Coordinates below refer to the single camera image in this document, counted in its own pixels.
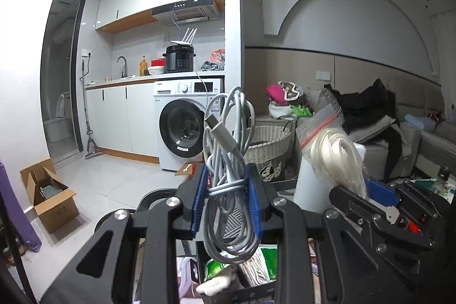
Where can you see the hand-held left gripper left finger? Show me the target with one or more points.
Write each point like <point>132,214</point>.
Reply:
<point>198,199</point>

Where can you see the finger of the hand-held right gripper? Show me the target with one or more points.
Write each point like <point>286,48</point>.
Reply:
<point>351,202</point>
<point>383,192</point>

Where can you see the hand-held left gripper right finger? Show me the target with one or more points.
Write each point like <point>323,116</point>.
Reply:
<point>253,204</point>

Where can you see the white glove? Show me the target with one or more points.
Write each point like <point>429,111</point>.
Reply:
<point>217,282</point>

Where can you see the black storage box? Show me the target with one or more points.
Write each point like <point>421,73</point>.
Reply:
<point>242,295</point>

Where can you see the white electric kettle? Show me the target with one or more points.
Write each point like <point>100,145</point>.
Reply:
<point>310,190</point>

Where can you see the grey sofa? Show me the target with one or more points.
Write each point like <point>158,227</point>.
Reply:
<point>427,154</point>

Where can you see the wicker laundry basket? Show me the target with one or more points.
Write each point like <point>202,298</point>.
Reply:
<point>267,143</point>

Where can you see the green plastic packet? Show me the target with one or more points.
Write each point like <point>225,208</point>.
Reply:
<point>215,268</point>

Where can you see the white washing machine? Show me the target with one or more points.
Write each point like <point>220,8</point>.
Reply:
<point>178,126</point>

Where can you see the light blue pillow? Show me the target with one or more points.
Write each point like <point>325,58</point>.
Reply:
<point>420,122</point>

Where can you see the black clothes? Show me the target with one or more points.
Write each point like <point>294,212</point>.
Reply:
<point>367,104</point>

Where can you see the round brown stool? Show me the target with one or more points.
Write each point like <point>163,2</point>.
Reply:
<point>107,218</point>

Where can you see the green cloth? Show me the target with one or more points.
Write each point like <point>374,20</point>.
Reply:
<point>302,110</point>

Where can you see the white lower kitchen cabinet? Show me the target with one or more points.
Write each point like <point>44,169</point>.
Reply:
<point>121,118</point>

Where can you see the pink cloth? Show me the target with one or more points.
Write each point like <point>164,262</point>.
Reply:
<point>276,94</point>

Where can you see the grey flat mop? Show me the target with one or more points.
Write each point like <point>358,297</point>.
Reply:
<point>89,143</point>

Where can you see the black plastic bag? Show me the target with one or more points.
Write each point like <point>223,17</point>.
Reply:
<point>212,66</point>

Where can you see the red and white bowls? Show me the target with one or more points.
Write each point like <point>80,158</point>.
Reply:
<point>157,67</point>

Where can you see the black pressure cooker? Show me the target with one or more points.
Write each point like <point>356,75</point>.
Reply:
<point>179,60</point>

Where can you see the open cardboard box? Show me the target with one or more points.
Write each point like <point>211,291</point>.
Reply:
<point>57,211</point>

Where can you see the yellow bottle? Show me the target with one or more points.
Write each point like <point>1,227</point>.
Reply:
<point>143,67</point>

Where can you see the red plastic bag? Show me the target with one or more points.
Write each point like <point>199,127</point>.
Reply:
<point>218,55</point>

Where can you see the kitchen faucet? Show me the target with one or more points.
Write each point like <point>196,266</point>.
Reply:
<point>123,61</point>

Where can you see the white router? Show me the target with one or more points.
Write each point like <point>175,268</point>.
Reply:
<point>183,40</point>

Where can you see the purple cloth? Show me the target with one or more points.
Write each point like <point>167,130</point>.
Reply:
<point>21,218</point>

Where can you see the range hood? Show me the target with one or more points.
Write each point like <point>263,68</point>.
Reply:
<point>188,13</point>

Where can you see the white wall switch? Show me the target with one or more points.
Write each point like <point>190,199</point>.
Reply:
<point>323,76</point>

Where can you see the white wall socket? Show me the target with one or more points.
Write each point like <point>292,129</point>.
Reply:
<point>87,53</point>

